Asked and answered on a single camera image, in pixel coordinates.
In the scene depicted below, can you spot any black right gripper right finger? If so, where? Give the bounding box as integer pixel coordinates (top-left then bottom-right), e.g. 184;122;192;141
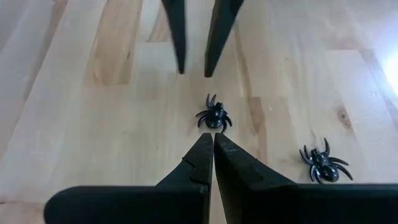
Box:
213;133;296;224

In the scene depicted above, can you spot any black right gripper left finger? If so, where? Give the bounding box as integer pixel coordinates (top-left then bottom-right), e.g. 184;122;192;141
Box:
155;133;214;224

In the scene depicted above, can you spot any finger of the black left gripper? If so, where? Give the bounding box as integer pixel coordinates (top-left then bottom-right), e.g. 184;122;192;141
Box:
161;0;187;75
204;0;245;78

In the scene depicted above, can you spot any black plastic spider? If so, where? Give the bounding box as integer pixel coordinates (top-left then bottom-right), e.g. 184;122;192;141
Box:
195;93;233;134
298;137;354;184

